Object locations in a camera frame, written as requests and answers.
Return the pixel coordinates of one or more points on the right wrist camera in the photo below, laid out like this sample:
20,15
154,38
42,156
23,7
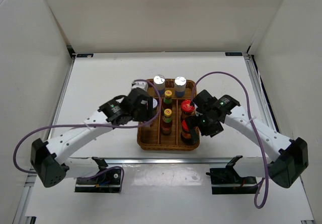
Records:
204,101

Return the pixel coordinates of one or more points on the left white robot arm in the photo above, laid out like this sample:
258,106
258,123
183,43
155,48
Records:
52,160

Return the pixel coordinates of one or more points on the red lid chili jar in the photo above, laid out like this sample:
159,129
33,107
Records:
185,134
187,109

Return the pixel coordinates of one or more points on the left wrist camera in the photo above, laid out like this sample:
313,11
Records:
138,94

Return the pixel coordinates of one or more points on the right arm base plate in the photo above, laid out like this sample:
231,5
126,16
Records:
225,183

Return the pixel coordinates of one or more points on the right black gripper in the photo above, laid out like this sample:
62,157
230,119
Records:
192,121

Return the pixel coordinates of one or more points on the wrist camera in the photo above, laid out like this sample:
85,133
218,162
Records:
138,94
204,101

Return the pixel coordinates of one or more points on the silver lid spice jar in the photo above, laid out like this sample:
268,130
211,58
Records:
180,86
159,82

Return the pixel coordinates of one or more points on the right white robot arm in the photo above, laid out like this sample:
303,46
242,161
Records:
289,158

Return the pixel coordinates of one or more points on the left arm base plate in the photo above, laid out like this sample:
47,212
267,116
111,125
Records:
109,181

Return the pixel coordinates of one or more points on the purple lid jar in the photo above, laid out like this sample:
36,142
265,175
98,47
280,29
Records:
155,105
150,124

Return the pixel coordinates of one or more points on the woven wicker divided basket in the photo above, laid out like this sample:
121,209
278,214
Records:
152,138

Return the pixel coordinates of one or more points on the sauce bottle yellow cap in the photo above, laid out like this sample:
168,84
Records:
167,122
167,101

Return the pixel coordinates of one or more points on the aluminium table rail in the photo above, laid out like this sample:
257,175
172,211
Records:
167,160

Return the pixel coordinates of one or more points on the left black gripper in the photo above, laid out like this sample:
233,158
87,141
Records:
147,114

